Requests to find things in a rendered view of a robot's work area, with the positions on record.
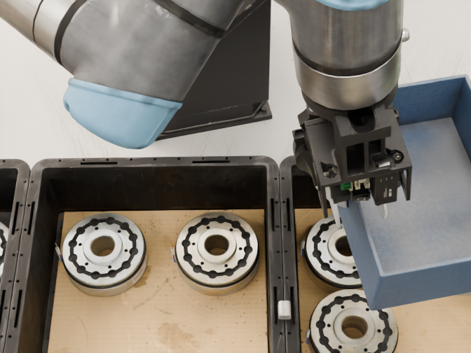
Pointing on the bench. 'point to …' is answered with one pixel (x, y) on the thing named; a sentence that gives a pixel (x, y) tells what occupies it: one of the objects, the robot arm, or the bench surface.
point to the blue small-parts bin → (421, 203)
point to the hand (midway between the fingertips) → (348, 190)
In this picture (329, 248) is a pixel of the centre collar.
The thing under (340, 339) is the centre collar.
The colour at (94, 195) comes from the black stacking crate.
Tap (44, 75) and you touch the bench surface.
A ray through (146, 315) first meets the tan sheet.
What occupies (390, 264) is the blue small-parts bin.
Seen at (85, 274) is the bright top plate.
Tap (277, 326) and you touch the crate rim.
